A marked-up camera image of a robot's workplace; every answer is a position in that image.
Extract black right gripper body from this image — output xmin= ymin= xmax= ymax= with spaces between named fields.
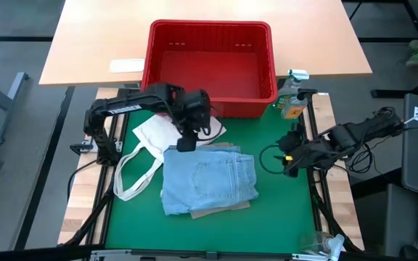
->
xmin=277 ymin=123 xmax=337 ymax=171

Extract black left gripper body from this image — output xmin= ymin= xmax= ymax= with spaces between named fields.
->
xmin=171 ymin=88 xmax=213 ymax=141

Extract blue denim garment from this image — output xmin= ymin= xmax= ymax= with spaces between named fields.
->
xmin=160 ymin=149 xmax=260 ymax=216

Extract beige khaki shorts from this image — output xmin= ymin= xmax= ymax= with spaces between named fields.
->
xmin=189 ymin=141 xmax=251 ymax=220

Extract red plastic laundry basket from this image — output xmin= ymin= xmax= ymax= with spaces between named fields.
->
xmin=141 ymin=20 xmax=279 ymax=119

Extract white canvas tote bag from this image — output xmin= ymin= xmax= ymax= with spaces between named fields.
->
xmin=113 ymin=114 xmax=228 ymax=202

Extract clear bottle with orange label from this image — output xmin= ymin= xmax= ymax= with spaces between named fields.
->
xmin=280 ymin=88 xmax=319 ymax=120

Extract white paper sheet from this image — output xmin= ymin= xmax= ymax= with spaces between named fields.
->
xmin=109 ymin=58 xmax=145 ymax=74

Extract clear spray bottle white trigger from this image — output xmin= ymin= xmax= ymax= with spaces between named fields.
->
xmin=299 ymin=231 xmax=346 ymax=261

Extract green table mat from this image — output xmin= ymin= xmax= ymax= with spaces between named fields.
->
xmin=105 ymin=92 xmax=317 ymax=254

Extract light wooden desk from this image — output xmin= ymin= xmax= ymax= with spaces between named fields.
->
xmin=38 ymin=0 xmax=373 ymax=86

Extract grey metal table leg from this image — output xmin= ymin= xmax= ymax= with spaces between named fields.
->
xmin=0 ymin=71 xmax=30 ymax=146

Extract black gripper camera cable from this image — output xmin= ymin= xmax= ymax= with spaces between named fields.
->
xmin=258 ymin=144 xmax=287 ymax=175

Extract black cable bundle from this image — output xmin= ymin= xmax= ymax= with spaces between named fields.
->
xmin=348 ymin=143 xmax=375 ymax=174

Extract black metal frame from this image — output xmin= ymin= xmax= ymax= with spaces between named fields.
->
xmin=58 ymin=86 xmax=364 ymax=261

